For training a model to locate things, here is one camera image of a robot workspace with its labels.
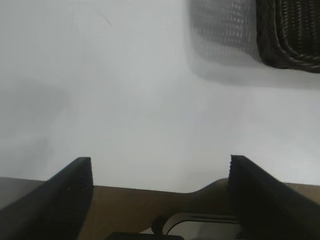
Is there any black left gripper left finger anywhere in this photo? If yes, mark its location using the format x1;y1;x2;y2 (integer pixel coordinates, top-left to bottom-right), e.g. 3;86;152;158
0;156;95;240

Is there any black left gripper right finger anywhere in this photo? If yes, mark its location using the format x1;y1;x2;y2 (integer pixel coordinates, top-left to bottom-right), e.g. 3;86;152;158
228;154;320;240

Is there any dark brown wicker basket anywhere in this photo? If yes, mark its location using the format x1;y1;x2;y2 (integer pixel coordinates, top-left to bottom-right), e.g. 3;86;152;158
256;0;320;74

